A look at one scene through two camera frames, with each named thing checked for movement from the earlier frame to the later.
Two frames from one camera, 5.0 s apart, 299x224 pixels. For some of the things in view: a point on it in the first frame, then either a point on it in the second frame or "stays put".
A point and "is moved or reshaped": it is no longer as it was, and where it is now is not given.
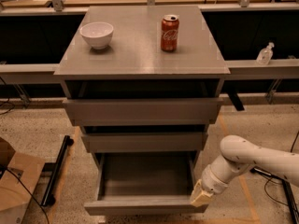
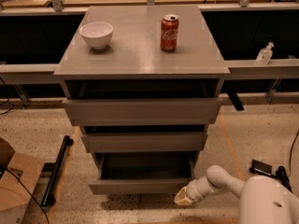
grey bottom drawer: x=144 y=183 is moved or reshaped
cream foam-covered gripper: x=212 y=178 to x=193 y=192
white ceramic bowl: x=97 y=34 stays put
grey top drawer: x=144 y=111 stays put
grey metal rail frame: x=23 y=75 stays put
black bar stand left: x=49 y=199 stays put
